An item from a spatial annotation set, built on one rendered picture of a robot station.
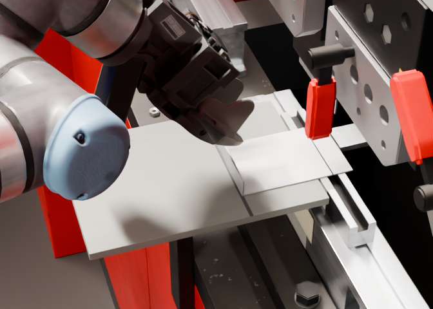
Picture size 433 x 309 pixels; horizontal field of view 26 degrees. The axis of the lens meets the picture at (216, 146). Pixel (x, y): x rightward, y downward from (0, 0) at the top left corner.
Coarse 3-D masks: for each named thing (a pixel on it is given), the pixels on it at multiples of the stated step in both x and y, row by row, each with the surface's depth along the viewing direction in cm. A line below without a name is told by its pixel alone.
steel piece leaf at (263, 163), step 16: (240, 144) 107; (256, 144) 107; (272, 144) 107; (288, 144) 107; (304, 144) 107; (224, 160) 105; (240, 160) 105; (256, 160) 105; (272, 160) 105; (288, 160) 105; (304, 160) 105; (320, 160) 105; (240, 176) 100; (256, 176) 103; (272, 176) 103; (288, 176) 103; (304, 176) 103; (320, 176) 103; (240, 192) 101; (256, 192) 101
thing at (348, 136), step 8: (336, 128) 109; (344, 128) 109; (352, 128) 109; (336, 136) 108; (344, 136) 108; (352, 136) 108; (360, 136) 108; (336, 144) 107; (344, 144) 106; (352, 144) 107; (360, 144) 107; (368, 144) 107
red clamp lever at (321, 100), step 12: (312, 48) 78; (324, 48) 78; (336, 48) 78; (348, 48) 79; (312, 60) 78; (324, 60) 78; (336, 60) 78; (324, 72) 79; (312, 84) 80; (324, 84) 80; (312, 96) 81; (324, 96) 81; (312, 108) 81; (324, 108) 82; (312, 120) 82; (324, 120) 82; (312, 132) 83; (324, 132) 83
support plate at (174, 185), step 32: (160, 128) 109; (256, 128) 109; (128, 160) 105; (160, 160) 105; (192, 160) 105; (128, 192) 101; (160, 192) 101; (192, 192) 101; (224, 192) 101; (288, 192) 101; (320, 192) 101; (96, 224) 98; (128, 224) 98; (160, 224) 98; (192, 224) 98; (224, 224) 98; (96, 256) 95
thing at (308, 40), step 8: (296, 40) 102; (304, 40) 100; (312, 40) 98; (296, 48) 103; (304, 48) 101; (304, 56) 101; (304, 64) 104; (312, 72) 100; (336, 104) 98; (336, 112) 98
